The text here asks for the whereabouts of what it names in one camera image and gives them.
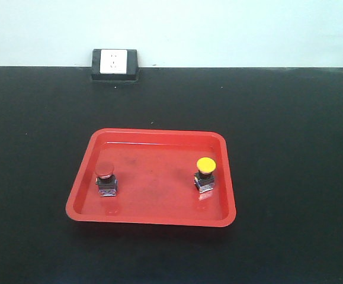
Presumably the yellow mushroom push button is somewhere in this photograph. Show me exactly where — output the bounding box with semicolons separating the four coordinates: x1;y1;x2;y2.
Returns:
194;157;216;194

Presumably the red mushroom push button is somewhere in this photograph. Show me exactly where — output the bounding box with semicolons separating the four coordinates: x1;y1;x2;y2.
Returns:
94;162;118;197

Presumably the red plastic tray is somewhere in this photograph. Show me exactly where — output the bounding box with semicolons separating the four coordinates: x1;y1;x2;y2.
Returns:
66;128;236;227

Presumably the black white wall socket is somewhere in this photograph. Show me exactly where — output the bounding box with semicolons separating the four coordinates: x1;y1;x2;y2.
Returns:
91;49;139;82

